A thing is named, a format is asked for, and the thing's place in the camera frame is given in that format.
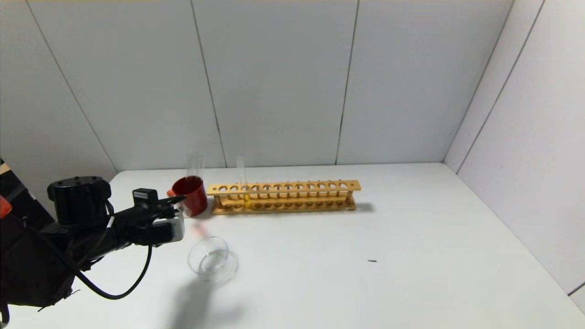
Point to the clear glass bowl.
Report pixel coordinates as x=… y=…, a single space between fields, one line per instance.
x=212 y=262

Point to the orange and black left arm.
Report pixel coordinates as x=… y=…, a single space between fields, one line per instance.
x=45 y=256

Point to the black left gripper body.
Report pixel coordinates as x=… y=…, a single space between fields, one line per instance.
x=145 y=197

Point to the test tube with yellow pigment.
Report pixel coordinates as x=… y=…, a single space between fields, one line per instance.
x=247 y=201

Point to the red plastic cup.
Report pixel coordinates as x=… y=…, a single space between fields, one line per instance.
x=194 y=196

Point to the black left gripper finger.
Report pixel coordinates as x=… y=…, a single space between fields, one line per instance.
x=171 y=201

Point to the wooden test tube rack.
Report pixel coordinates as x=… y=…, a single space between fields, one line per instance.
x=297 y=196

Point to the test tube with red pigment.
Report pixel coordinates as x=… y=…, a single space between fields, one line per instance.
x=171 y=193

